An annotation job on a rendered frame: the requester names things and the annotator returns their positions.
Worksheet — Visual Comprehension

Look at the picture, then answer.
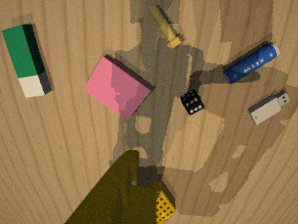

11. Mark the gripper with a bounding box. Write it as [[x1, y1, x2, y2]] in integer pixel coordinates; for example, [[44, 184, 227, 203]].
[[64, 150, 139, 224]]

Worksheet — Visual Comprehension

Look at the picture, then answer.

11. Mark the blue battery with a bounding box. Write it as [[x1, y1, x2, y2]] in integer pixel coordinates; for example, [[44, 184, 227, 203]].
[[223, 42, 280, 84]]

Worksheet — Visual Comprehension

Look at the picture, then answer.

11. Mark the black die with white pips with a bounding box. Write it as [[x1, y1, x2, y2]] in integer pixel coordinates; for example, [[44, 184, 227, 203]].
[[180, 89, 205, 115]]

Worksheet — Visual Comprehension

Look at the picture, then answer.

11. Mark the beige usb stick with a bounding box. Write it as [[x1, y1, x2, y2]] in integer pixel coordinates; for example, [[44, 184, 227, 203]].
[[248, 91, 290, 125]]

